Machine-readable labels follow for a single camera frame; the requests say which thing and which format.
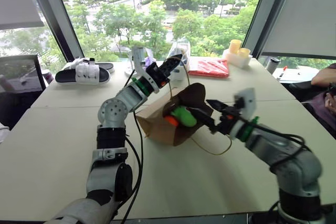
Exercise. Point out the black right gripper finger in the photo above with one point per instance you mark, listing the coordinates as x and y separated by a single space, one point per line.
217 105
200 117

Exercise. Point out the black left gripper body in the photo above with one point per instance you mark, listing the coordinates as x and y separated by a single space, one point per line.
157 74

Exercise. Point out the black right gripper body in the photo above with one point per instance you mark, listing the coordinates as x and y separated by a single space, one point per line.
227 121

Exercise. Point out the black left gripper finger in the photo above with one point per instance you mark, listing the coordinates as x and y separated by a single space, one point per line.
173 62
173 70

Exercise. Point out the green plush toy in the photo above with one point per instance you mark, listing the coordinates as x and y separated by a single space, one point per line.
185 117

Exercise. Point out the brown paper bag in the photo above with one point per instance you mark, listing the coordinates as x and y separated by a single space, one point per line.
157 127

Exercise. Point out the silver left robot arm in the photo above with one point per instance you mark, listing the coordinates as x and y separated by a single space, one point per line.
113 113

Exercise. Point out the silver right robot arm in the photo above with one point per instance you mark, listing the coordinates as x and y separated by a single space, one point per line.
288 155

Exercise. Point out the person's bare forearm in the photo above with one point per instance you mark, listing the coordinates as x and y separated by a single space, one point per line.
324 76

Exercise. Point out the clear plastic bag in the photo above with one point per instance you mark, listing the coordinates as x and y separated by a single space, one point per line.
179 51

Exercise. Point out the orange plush toy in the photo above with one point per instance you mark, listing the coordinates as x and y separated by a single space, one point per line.
172 121

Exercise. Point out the red plastic bag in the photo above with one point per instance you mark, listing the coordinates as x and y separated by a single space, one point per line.
208 68

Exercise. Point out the purple object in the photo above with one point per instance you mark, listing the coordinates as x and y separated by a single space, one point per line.
148 62

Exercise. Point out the white plastic tray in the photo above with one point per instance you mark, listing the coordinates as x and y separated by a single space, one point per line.
237 61

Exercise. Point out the black white slide slipper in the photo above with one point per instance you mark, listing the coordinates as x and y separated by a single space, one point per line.
84 75
105 66

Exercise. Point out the short yellow cup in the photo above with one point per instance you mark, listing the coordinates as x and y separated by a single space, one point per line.
244 52

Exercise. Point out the tall yellow cup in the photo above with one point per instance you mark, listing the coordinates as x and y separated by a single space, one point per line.
235 46

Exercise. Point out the grey tumbler with black lid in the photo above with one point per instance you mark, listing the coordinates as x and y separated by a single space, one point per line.
273 65

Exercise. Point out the orange pen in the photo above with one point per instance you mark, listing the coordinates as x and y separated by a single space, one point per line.
282 72

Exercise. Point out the person in purple clothes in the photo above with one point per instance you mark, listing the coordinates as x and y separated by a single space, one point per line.
324 108

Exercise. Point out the purple white cup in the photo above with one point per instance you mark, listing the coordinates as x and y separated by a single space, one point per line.
48 76

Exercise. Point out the grey roller blind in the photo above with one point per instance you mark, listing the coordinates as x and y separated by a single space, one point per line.
304 16
18 1

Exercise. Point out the black office chair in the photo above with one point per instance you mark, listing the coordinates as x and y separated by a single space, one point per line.
18 82

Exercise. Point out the white cloth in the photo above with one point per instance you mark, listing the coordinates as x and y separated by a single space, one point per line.
3 132

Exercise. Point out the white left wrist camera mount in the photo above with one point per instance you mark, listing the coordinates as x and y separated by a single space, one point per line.
139 62

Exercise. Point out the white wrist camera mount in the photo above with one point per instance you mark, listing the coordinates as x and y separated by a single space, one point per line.
248 100
139 62

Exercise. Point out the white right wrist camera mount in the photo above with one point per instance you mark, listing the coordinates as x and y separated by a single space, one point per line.
248 100

